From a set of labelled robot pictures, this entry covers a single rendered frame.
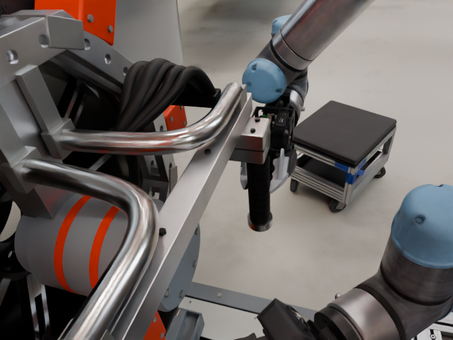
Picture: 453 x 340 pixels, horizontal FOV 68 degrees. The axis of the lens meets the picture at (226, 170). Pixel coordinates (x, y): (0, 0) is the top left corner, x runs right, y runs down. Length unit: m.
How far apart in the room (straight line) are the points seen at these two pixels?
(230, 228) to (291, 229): 0.28
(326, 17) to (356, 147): 1.03
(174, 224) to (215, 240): 1.25
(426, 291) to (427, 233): 0.08
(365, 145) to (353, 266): 0.50
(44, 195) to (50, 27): 0.19
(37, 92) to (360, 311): 0.41
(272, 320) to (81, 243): 0.24
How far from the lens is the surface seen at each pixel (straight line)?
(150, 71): 0.45
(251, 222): 0.59
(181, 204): 0.33
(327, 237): 1.58
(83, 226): 0.44
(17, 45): 0.41
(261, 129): 0.47
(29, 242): 0.49
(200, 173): 0.36
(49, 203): 0.46
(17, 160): 0.40
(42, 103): 0.42
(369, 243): 1.60
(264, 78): 0.57
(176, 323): 1.12
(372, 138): 1.58
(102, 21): 0.51
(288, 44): 0.56
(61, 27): 0.45
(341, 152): 1.48
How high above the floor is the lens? 1.21
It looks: 39 degrees down
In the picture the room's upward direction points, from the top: 6 degrees counter-clockwise
